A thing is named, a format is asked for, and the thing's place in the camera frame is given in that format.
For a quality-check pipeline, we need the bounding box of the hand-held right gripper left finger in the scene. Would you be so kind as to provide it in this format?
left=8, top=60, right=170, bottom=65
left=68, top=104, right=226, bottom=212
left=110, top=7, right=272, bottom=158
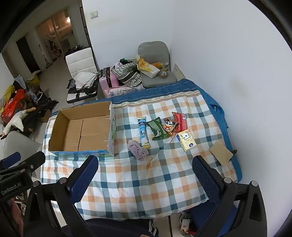
left=23, top=155, right=99, bottom=237

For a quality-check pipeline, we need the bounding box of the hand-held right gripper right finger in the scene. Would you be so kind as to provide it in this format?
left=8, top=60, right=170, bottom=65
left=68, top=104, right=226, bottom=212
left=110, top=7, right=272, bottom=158
left=192, top=155, right=267, bottom=237

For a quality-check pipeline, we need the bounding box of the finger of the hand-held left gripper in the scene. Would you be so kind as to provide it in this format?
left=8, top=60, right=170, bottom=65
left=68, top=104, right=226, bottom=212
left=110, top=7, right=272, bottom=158
left=0, top=151, right=46, bottom=181
left=0, top=152, right=21, bottom=169

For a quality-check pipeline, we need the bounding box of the light grey seat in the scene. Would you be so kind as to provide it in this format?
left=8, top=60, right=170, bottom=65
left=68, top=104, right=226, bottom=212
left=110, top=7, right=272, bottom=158
left=0, top=131, right=43, bottom=160

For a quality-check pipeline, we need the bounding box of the brown cardboard piece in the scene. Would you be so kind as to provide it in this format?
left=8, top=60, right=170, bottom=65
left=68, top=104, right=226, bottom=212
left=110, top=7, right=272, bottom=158
left=209, top=139, right=233, bottom=166

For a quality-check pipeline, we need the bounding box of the white goose plush toy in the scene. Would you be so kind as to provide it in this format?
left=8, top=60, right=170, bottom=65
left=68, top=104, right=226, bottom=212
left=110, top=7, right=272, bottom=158
left=2, top=108, right=34, bottom=135

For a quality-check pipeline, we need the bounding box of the yellow tissue pack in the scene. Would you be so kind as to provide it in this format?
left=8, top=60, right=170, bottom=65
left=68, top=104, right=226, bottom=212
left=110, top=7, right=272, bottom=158
left=176, top=129, right=197, bottom=152

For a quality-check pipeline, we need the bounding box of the open cardboard box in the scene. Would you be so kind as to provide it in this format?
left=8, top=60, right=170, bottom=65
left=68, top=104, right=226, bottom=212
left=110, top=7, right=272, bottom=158
left=48, top=101, right=117, bottom=158

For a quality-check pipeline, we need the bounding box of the black folded stand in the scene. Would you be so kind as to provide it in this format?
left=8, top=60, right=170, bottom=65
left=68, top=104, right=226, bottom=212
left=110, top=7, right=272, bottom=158
left=25, top=97, right=58, bottom=130

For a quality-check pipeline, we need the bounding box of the red plastic bag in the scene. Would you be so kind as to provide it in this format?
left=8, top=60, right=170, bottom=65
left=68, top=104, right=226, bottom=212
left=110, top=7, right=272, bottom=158
left=1, top=89, right=25, bottom=118

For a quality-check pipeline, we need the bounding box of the mauve fuzzy cloth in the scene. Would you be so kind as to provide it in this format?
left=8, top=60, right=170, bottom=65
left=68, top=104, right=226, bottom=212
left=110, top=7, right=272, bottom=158
left=127, top=140, right=149, bottom=160

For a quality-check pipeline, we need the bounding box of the blue bed sheet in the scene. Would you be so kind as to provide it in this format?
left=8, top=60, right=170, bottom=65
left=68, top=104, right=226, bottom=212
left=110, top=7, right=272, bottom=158
left=49, top=79, right=243, bottom=183

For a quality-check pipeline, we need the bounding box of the red snack packet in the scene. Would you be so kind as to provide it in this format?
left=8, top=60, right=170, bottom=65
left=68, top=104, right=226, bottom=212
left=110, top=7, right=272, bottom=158
left=172, top=112, right=187, bottom=133

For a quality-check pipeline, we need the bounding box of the cartoon printed snack packet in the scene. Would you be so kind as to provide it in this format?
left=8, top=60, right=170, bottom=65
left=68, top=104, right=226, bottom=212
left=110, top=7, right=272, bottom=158
left=162, top=118, right=178, bottom=137

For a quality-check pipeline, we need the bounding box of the green snack packet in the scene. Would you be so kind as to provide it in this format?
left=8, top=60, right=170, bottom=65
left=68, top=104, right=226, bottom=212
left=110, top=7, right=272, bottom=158
left=145, top=117, right=170, bottom=141

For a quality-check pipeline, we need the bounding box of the blue white tube packet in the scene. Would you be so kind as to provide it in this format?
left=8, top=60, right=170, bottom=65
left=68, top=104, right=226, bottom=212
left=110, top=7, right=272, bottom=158
left=137, top=117, right=150, bottom=147

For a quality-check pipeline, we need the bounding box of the yellow cardboard box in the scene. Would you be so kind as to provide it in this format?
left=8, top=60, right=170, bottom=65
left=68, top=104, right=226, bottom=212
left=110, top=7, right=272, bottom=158
left=25, top=71, right=42, bottom=88

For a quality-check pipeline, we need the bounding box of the floral printed pack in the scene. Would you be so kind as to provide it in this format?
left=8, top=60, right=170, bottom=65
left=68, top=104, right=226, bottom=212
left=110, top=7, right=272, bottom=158
left=107, top=85, right=144, bottom=98

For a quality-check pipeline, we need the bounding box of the silver white plastic bag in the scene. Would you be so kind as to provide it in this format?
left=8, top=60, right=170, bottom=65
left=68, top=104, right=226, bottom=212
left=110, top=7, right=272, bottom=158
left=67, top=72, right=98, bottom=90

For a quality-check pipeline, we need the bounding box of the pink suitcase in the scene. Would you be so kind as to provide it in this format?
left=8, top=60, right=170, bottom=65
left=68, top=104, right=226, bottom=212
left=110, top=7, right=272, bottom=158
left=99, top=67, right=119, bottom=99

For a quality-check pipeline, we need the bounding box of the white leather chair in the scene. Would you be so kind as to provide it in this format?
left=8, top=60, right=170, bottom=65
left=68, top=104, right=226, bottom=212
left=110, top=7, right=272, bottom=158
left=65, top=47, right=98, bottom=104

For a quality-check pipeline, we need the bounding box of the black white patterned bag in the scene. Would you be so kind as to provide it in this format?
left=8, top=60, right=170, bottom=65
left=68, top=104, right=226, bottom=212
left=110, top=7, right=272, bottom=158
left=111, top=61, right=144, bottom=88

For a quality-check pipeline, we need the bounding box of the white flat box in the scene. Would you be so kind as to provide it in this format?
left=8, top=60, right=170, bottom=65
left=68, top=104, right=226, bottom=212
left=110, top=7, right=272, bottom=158
left=138, top=66, right=160, bottom=78

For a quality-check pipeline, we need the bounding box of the yellow plastic bag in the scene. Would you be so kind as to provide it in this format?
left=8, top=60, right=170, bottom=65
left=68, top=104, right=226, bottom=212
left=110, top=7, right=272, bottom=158
left=137, top=58, right=152, bottom=71

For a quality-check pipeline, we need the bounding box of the grey padded chair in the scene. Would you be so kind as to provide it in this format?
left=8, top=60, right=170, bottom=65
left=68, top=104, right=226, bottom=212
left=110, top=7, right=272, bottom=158
left=138, top=41, right=177, bottom=89

